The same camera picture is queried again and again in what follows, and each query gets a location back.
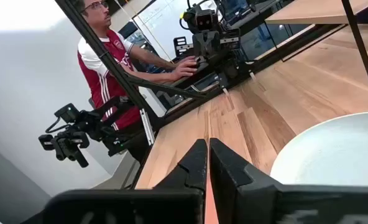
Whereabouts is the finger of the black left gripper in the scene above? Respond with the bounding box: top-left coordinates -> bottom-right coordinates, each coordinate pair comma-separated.
220,28 -> 241,50
173,36 -> 193,57

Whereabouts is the light blue plate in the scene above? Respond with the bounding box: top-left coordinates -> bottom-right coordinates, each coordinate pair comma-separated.
270,111 -> 368,187

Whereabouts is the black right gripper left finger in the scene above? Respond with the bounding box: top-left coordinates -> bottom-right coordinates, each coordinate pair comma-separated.
154,138 -> 209,192

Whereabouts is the wooden shelf with black legs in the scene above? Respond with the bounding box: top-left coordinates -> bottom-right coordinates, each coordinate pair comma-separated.
264,0 -> 368,110

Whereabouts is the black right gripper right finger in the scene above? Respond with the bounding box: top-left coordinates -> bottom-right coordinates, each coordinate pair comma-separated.
209,138 -> 283,224

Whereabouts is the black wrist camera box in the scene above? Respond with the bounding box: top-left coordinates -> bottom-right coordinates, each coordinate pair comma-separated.
195,9 -> 217,34

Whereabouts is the person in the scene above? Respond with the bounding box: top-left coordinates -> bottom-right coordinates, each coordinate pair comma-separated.
75,0 -> 200,162

